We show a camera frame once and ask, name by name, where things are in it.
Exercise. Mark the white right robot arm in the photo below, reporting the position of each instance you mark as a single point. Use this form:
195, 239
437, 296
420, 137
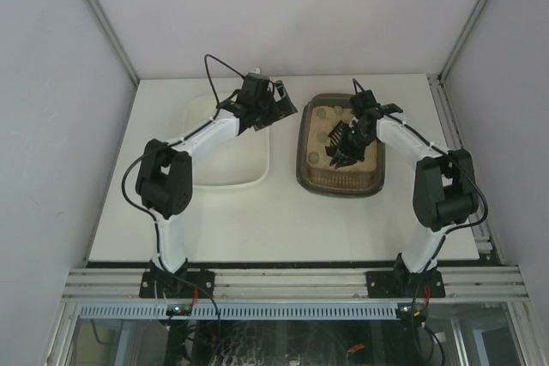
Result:
445, 192

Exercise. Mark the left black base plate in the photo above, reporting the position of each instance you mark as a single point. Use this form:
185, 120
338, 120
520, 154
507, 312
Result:
187, 284

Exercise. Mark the white plastic bin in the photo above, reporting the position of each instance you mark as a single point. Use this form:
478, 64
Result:
222, 155

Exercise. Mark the beige pellet litter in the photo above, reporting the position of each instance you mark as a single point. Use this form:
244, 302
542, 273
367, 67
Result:
317, 169

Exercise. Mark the green clump top left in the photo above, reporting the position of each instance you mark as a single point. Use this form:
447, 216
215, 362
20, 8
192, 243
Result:
321, 113

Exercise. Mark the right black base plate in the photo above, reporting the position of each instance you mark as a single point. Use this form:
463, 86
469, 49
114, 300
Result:
385, 284

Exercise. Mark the aluminium mounting rail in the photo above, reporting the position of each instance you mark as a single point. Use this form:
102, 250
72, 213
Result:
461, 284

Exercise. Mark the green clump near left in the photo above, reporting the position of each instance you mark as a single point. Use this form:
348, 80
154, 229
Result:
322, 138

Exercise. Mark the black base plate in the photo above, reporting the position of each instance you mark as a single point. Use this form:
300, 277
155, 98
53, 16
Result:
187, 284
385, 284

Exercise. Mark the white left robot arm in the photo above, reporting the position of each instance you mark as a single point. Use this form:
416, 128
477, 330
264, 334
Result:
160, 182

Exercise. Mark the green clump lower left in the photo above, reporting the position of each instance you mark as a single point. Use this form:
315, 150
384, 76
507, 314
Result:
313, 158

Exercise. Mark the grey slotted cable duct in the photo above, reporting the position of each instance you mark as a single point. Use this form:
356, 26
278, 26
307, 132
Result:
241, 311

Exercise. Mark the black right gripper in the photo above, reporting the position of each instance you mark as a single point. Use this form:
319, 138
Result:
351, 143

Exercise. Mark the black slotted litter scoop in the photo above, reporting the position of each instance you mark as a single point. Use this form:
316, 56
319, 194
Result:
335, 138

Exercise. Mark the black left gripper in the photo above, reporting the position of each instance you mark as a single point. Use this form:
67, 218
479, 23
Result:
276, 109

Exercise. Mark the dark translucent litter box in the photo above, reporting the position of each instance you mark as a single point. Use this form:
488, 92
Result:
343, 177

